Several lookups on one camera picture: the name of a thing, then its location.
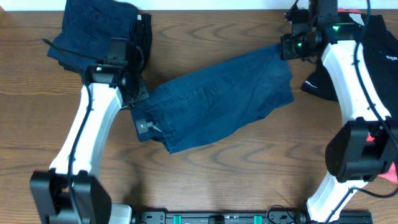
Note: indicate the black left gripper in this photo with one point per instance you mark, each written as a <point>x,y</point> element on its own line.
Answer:
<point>137,79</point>

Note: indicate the black and coral t-shirt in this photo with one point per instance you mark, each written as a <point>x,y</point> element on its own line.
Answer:
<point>380,55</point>

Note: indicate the folded dark navy garment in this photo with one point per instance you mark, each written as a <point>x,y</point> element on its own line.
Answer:
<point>89,25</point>

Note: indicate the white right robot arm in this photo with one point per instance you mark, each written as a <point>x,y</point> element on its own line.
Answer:
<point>366,144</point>

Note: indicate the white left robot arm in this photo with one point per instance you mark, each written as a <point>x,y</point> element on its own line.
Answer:
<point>69,191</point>

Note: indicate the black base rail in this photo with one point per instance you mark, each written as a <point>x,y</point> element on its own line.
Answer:
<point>273,216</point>

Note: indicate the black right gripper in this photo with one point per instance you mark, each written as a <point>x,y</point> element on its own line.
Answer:
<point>286,52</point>

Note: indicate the blue shorts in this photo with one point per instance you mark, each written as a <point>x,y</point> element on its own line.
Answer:
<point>210,104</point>

